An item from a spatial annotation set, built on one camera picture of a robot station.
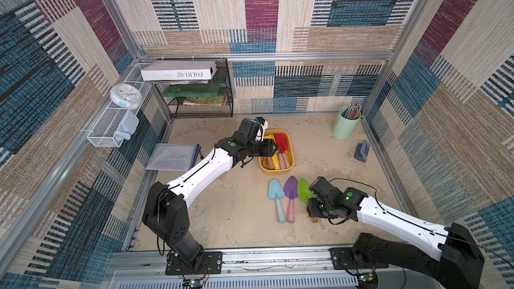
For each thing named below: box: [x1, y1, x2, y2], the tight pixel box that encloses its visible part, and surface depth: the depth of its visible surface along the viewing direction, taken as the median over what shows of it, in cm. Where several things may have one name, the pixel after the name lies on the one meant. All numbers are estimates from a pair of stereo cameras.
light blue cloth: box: [113, 109, 140, 144], surface depth 70 cm
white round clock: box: [109, 82, 144, 110], surface depth 75 cm
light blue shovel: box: [267, 178, 286, 225], surface depth 92 cm
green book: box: [161, 84, 222, 98], surface depth 102 cm
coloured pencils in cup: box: [341, 103, 363, 120], surface depth 102 cm
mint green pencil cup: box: [331, 105, 363, 141], surface depth 107 cm
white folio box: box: [140, 60, 218, 81], surface depth 81 cm
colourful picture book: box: [182, 95, 228, 107], surface depth 102 cm
